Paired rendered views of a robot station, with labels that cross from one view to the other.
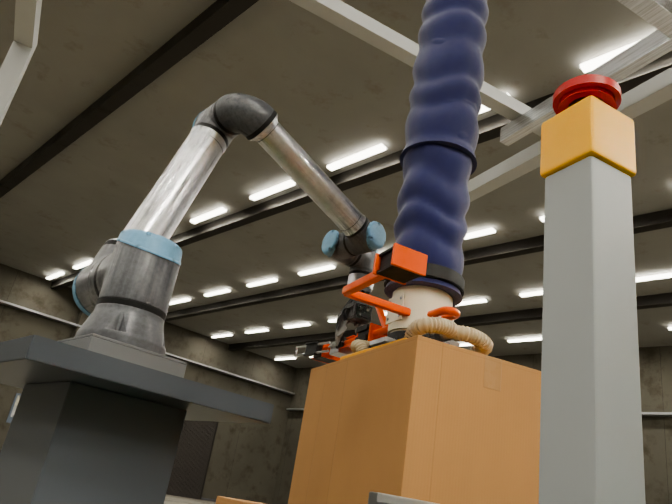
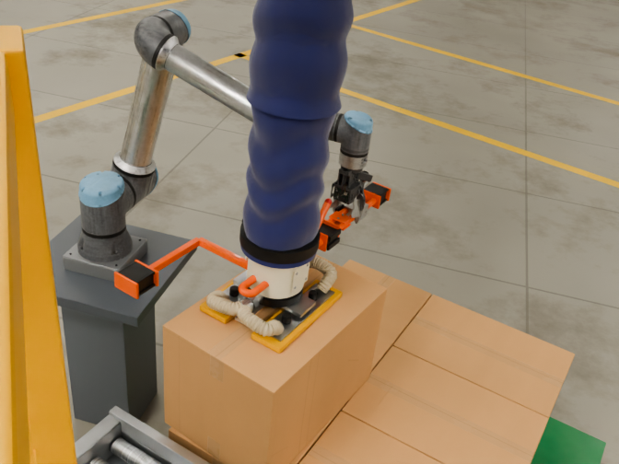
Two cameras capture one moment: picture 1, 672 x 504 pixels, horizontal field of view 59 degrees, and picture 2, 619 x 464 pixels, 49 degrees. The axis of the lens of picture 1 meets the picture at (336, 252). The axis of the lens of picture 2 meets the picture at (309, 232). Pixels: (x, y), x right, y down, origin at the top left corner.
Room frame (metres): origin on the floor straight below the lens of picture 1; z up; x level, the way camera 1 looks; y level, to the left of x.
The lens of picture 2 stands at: (0.67, -1.61, 2.24)
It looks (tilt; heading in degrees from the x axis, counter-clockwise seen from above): 32 degrees down; 53
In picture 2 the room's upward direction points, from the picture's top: 7 degrees clockwise
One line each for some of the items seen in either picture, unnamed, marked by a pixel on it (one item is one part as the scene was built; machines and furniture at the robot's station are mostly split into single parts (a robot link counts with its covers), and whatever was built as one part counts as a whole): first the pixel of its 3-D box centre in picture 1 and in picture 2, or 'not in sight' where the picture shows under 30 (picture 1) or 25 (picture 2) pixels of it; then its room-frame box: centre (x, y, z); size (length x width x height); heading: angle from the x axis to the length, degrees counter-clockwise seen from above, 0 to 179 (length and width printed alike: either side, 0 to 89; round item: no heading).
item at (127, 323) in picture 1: (125, 329); (104, 236); (1.29, 0.43, 0.86); 0.19 x 0.19 x 0.10
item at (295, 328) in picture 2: not in sight; (299, 309); (1.61, -0.35, 0.97); 0.34 x 0.10 x 0.05; 23
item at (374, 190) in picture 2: (326, 353); (376, 195); (2.13, -0.03, 1.07); 0.08 x 0.07 x 0.05; 23
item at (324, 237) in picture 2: (374, 337); (321, 234); (1.80, -0.16, 1.07); 0.10 x 0.08 x 0.06; 113
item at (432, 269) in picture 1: (423, 283); (279, 235); (1.57, -0.26, 1.19); 0.23 x 0.23 x 0.04
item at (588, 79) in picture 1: (586, 106); not in sight; (0.52, -0.24, 1.02); 0.07 x 0.07 x 0.04
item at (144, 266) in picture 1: (141, 273); (103, 201); (1.30, 0.43, 0.99); 0.17 x 0.15 x 0.18; 38
